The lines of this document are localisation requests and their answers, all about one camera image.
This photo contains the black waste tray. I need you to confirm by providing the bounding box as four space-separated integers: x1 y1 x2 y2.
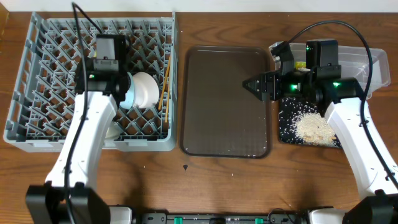
277 96 343 148

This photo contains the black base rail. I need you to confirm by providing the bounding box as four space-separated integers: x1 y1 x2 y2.
108 205 312 224

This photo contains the green yellow wrapper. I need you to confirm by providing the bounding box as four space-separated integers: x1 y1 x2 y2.
294 61 307 70

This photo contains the dark brown serving tray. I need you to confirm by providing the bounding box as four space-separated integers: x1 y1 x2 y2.
179 45 272 159

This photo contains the wooden chopstick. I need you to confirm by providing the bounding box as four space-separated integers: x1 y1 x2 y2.
158 56 172 110
165 90 170 123

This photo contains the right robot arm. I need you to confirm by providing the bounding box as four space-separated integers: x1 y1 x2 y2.
243 39 397 223

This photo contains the clear plastic waste bin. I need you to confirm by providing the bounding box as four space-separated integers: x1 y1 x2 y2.
269 42 391 100

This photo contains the spilled rice food waste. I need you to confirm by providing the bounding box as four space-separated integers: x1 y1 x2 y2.
279 98 340 147

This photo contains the light blue bowl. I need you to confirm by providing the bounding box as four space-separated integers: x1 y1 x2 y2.
119 72 135 110

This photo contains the small white cup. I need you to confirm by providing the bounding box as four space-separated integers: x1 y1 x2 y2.
105 121 121 140

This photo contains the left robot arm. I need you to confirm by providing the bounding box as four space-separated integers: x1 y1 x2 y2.
25 34 136 223

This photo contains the white bowl with food scraps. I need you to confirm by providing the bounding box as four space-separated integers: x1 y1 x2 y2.
132 72 160 108

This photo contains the grey plastic dishwasher rack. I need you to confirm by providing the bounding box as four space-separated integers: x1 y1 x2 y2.
3 13 178 152

